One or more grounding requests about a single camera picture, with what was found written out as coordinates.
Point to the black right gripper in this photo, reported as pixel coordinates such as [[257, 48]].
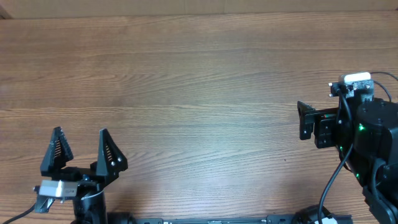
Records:
[[324, 122]]

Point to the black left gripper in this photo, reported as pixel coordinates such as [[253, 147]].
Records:
[[99, 175]]

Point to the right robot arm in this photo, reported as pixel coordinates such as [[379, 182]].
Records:
[[366, 142]]

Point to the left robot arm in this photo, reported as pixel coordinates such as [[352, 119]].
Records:
[[89, 206]]

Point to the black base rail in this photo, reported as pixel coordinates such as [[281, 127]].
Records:
[[304, 216]]

